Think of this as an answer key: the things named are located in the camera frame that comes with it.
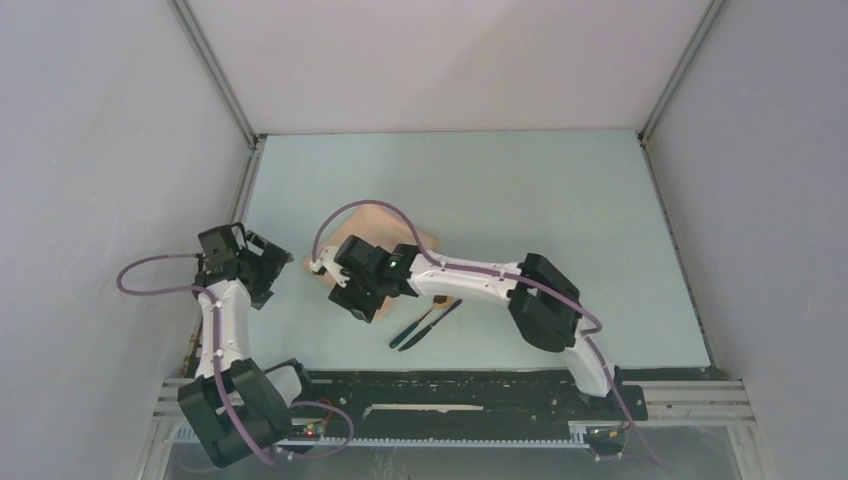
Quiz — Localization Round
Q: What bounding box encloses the left side aluminium rail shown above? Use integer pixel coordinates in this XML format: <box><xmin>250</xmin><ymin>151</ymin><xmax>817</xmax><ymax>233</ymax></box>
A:
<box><xmin>224</xmin><ymin>134</ymin><xmax>268</xmax><ymax>224</ymax></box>

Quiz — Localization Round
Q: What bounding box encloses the aluminium front frame rail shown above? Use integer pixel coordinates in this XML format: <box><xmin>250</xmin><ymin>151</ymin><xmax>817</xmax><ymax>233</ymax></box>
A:
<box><xmin>152</xmin><ymin>377</ymin><xmax>757</xmax><ymax>427</ymax></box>

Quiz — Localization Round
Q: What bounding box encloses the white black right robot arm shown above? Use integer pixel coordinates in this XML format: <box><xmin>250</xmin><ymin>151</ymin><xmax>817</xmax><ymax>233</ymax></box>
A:
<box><xmin>309</xmin><ymin>235</ymin><xmax>622</xmax><ymax>418</ymax></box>

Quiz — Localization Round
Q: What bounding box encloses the aluminium corner post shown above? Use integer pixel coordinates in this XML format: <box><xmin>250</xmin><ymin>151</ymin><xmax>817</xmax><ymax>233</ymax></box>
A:
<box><xmin>638</xmin><ymin>0</ymin><xmax>730</xmax><ymax>145</ymax></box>
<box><xmin>167</xmin><ymin>0</ymin><xmax>259</xmax><ymax>149</ymax></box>

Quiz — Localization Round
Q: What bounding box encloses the left aluminium corner post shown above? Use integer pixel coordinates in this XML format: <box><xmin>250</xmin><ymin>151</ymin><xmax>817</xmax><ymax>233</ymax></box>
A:
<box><xmin>167</xmin><ymin>0</ymin><xmax>259</xmax><ymax>149</ymax></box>

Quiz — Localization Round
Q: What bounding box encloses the grey slotted cable duct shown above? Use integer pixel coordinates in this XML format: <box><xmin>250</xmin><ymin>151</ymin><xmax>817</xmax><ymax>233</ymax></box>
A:
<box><xmin>168</xmin><ymin>424</ymin><xmax>587</xmax><ymax>449</ymax></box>

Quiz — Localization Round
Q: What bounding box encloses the black table knife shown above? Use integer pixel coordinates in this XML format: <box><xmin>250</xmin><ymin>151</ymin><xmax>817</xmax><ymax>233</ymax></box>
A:
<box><xmin>398</xmin><ymin>299</ymin><xmax>463</xmax><ymax>352</ymax></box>

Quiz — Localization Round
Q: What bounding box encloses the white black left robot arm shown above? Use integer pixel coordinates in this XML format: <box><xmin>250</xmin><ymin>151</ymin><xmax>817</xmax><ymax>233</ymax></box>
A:
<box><xmin>178</xmin><ymin>222</ymin><xmax>316</xmax><ymax>468</ymax></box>

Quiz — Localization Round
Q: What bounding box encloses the peach satin napkin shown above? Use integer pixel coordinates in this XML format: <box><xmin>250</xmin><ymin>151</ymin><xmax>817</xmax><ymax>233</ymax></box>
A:
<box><xmin>317</xmin><ymin>204</ymin><xmax>441</xmax><ymax>320</ymax></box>

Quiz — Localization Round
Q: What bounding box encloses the gold spoon dark handle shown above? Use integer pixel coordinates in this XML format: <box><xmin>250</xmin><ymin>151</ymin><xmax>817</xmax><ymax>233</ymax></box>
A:
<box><xmin>389</xmin><ymin>295</ymin><xmax>451</xmax><ymax>349</ymax></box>

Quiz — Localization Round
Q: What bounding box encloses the right aluminium corner post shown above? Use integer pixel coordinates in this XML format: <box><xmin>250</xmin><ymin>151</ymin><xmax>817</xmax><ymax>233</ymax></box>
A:
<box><xmin>638</xmin><ymin>0</ymin><xmax>730</xmax><ymax>145</ymax></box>

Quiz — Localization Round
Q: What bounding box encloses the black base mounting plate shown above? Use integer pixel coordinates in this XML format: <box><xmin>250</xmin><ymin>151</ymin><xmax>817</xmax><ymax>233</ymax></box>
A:
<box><xmin>302</xmin><ymin>370</ymin><xmax>648</xmax><ymax>422</ymax></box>

